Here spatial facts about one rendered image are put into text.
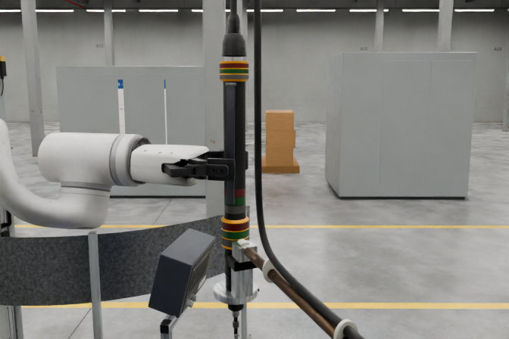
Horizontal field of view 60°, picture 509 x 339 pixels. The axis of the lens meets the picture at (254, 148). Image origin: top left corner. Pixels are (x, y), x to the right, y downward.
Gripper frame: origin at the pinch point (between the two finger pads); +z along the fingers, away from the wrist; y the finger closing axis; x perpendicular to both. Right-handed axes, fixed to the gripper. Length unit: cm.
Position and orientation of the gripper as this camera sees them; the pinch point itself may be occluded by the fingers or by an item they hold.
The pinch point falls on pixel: (234, 164)
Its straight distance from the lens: 67.3
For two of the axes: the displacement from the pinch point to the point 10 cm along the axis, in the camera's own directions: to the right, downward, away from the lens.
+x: 0.0, -9.9, -1.4
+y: -2.1, 1.4, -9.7
